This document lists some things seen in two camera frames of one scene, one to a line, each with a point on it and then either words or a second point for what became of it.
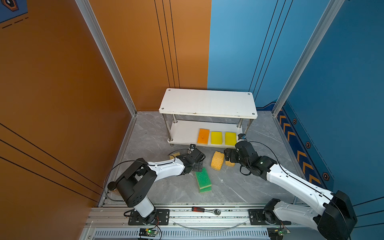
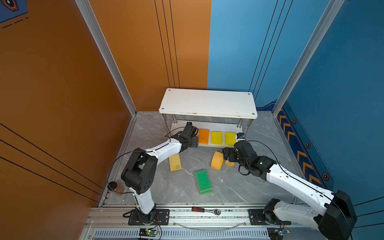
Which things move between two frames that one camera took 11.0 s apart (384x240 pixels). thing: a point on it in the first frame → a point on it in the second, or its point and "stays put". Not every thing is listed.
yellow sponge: x=216 y=137 stays put
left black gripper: x=199 y=166 → x=195 y=142
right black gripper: x=233 y=152 stays put
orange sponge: x=203 y=136 stays put
